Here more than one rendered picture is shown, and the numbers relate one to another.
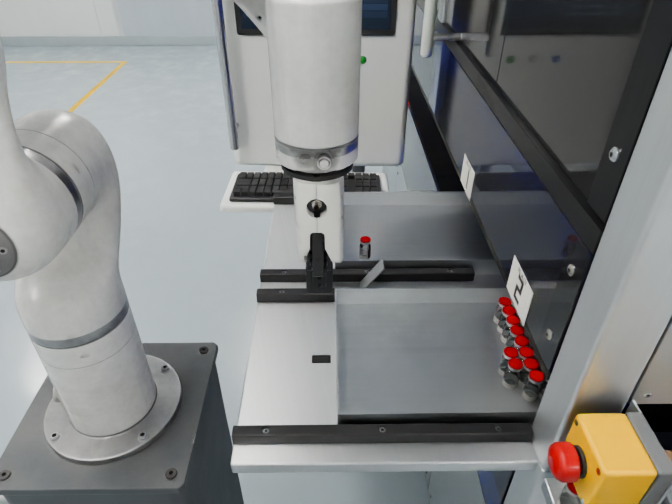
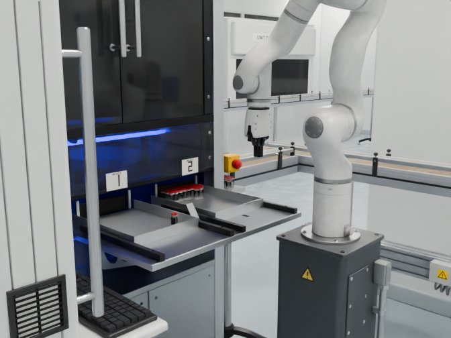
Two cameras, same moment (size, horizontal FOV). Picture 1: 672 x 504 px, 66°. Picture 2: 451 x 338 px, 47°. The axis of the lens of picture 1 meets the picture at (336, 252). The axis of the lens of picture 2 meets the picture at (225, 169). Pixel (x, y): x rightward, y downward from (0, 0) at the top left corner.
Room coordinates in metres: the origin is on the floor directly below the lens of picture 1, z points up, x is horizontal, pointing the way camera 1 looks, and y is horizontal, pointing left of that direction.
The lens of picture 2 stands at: (1.89, 1.19, 1.42)
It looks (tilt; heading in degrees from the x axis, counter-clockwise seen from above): 12 degrees down; 223
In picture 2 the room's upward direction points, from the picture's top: straight up
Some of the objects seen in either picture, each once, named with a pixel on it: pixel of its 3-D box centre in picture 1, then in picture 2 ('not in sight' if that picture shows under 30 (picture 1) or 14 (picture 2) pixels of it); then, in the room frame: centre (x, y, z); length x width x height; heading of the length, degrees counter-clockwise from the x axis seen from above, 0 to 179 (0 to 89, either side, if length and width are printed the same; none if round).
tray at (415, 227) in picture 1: (415, 229); (134, 220); (0.90, -0.17, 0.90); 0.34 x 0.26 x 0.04; 91
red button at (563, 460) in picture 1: (569, 461); (236, 163); (0.31, -0.25, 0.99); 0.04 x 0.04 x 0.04; 1
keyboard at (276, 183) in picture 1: (306, 185); (88, 298); (1.23, 0.08, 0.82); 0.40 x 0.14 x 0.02; 89
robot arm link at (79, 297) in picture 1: (60, 220); (328, 143); (0.51, 0.33, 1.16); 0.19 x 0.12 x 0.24; 1
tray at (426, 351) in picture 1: (444, 349); (206, 201); (0.56, -0.17, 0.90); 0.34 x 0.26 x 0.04; 91
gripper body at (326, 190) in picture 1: (317, 199); (258, 121); (0.48, 0.02, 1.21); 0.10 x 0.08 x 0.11; 1
